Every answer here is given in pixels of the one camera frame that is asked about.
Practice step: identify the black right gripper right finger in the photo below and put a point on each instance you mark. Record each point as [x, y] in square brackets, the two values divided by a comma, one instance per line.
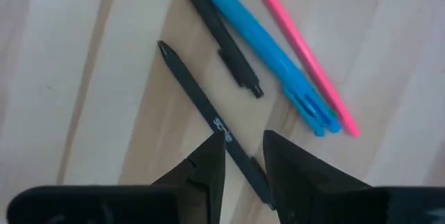
[302, 189]

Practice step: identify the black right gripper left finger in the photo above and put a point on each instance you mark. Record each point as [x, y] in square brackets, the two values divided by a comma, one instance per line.
[205, 182]

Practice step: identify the black pen with white print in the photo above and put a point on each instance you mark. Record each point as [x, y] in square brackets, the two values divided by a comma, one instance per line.
[194, 88]

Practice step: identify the pink pencil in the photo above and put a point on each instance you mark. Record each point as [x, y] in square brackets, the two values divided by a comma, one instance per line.
[299, 43]

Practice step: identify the plain black pen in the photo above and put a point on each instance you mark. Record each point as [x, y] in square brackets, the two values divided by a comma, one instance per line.
[215, 25]

